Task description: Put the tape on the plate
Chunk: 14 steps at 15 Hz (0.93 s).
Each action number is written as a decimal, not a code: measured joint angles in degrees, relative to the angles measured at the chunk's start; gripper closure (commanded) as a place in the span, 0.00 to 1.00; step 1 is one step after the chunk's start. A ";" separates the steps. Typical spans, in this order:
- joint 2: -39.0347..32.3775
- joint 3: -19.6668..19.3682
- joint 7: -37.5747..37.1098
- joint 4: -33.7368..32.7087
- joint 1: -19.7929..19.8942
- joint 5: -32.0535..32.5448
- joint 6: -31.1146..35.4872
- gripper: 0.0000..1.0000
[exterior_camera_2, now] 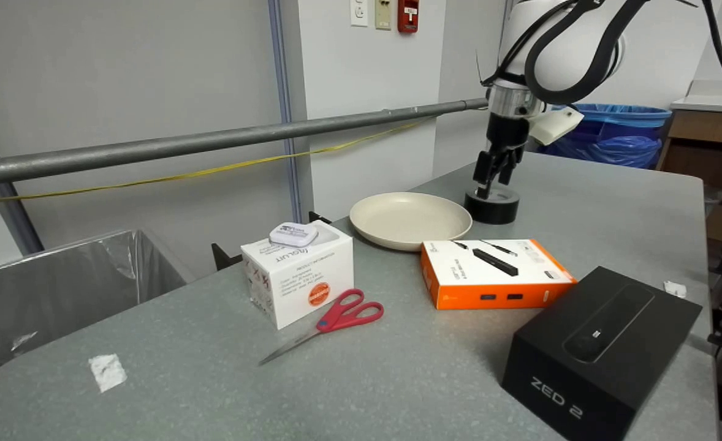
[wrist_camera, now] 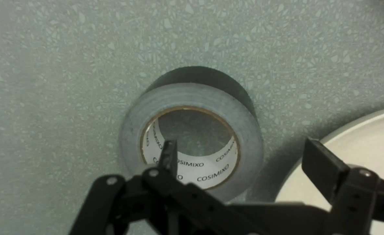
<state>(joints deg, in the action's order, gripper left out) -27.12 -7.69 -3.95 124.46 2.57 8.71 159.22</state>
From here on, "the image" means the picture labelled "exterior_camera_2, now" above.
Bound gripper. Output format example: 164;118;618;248
472;114;531;201

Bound black tape roll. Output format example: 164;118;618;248
464;185;520;225

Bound white tape patch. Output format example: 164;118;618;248
88;353;128;394

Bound orange and white box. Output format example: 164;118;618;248
420;238;578;311

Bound bin with blue liner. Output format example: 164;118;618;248
535;102;673;170

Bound red fire alarm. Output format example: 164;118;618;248
397;0;420;34

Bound black box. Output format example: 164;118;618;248
500;265;704;441

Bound small white square device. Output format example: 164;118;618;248
268;221;319;248

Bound brown desk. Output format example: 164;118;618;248
656;79;722;246

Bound white cardboard box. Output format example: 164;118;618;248
240;220;355;331

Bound grey metal pole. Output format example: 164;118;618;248
0;97;490;189

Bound bin with clear liner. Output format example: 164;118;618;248
0;228;194;388

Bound red handled scissors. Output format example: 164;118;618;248
257;288;385;368

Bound yellow cable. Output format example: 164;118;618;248
0;118;430;207

